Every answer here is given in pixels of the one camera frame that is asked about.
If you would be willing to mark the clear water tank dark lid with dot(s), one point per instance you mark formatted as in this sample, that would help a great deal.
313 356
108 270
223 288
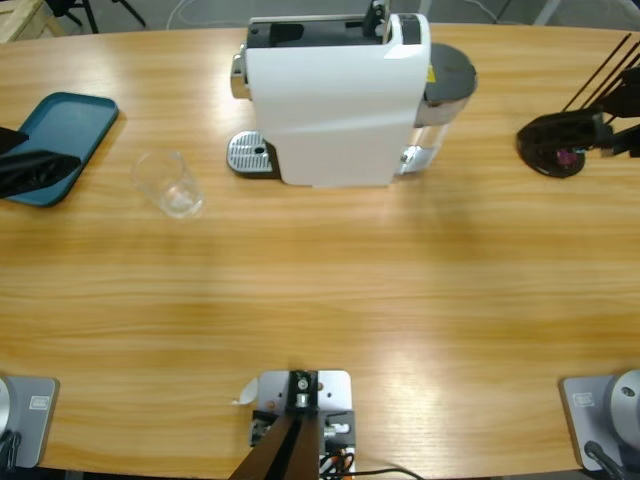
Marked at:
450 70

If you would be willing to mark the dark camera post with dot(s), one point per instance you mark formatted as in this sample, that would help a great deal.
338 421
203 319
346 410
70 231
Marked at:
295 445

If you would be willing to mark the purple coffee capsule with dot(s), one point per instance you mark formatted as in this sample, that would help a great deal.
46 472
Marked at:
566 158

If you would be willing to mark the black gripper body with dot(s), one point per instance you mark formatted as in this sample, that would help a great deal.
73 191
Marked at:
622 142

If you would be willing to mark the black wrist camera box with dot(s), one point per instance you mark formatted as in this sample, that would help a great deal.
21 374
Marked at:
627 95

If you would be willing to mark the black capsule holder with rods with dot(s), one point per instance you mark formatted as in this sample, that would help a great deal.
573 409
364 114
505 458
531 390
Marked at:
545 167

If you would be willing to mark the clear drinking glass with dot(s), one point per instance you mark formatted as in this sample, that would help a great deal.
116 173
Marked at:
172 200

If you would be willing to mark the white paper tab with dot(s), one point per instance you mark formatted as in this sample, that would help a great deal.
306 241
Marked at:
247 392

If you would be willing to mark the metal drip tray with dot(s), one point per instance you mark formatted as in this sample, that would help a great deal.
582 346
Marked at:
250 150

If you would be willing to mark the teal plastic tray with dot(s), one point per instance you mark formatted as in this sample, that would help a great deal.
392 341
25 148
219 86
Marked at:
65 120

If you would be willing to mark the wooden crate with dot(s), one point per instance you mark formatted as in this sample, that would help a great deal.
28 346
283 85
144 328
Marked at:
20 20

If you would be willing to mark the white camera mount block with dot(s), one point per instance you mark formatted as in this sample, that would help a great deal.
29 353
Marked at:
335 390

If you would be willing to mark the black tripod legs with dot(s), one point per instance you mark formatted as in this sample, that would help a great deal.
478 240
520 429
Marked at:
89 15

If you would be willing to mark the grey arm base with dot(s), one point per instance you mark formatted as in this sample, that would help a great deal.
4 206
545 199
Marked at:
590 415
25 415

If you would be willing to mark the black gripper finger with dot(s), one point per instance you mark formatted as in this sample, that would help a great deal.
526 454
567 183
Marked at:
565 140
565 122
35 170
12 140

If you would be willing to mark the white capsule coffee machine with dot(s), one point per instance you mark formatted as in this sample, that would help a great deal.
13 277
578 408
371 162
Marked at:
330 110

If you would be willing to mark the silver coffee machine lever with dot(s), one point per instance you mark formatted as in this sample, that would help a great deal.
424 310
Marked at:
375 17

